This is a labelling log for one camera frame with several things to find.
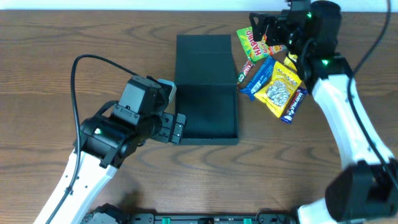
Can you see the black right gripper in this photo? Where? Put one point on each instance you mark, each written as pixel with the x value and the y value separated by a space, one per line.
pixel 273 28

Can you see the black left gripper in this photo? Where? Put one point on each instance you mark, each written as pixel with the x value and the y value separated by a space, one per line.
pixel 170 127

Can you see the green Haribo gummy bag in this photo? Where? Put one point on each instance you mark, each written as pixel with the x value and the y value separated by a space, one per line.
pixel 256 51

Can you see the dark green gift box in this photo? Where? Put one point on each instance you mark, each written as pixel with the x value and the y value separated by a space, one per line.
pixel 205 76

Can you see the blue Oreo cookie pack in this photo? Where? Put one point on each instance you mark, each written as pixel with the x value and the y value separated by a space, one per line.
pixel 260 78

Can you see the yellow Hacks candy bag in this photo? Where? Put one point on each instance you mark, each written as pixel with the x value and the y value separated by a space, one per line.
pixel 278 92

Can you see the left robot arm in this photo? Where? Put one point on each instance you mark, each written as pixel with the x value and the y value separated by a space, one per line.
pixel 104 140

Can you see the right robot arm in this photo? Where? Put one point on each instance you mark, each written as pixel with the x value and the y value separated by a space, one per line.
pixel 366 189

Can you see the red green chocolate bar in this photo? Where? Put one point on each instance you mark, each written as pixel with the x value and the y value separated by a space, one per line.
pixel 244 71

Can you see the yellow Mentos gum bottle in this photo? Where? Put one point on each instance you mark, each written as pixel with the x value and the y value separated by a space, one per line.
pixel 290 61

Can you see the purple Dairy Milk bar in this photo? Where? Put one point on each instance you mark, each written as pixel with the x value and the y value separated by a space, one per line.
pixel 297 99

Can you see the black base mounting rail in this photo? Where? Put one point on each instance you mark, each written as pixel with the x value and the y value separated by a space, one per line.
pixel 108 213

